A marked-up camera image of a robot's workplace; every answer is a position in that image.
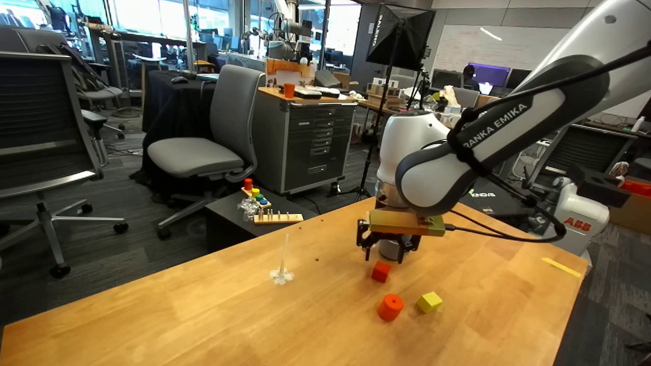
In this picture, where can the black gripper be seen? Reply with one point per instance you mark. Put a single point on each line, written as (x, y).
(369, 240)

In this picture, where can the red-orange wooden cube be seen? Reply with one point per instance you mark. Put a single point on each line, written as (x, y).
(382, 270)

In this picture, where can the yellow wooden cube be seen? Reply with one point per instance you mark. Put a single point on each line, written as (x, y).
(428, 302)

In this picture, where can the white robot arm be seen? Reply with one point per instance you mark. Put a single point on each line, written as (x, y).
(599, 64)

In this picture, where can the white ABB robot base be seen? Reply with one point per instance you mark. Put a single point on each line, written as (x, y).
(580, 215)

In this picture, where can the orange cylindrical block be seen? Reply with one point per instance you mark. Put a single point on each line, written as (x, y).
(390, 307)

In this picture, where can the colourful toy block set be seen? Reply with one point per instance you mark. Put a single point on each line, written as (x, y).
(259, 208)

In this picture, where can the white marker stick far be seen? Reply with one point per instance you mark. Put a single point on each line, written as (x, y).
(282, 274)

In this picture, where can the gray drawer cabinet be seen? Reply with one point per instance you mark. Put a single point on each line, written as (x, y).
(303, 143)

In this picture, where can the gray office chair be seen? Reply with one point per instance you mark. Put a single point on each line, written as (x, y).
(227, 155)

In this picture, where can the yellow tape strip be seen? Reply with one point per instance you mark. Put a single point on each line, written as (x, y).
(562, 267)

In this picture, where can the black photo softbox stand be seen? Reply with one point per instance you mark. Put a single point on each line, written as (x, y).
(400, 39)

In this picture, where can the black mesh office chair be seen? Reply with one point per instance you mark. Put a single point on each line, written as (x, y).
(46, 143)

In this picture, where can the gray pot with handle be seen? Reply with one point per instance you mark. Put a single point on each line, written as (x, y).
(390, 248)

